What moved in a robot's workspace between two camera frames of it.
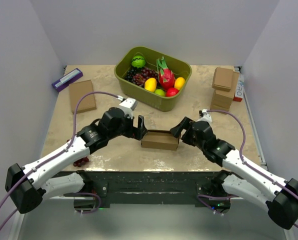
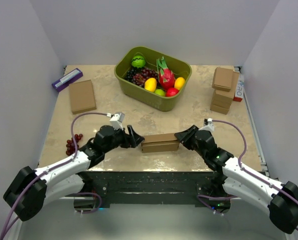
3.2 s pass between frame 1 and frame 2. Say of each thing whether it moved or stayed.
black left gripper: moved
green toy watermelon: stayed
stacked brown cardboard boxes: stayed
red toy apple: stayed
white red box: stayed
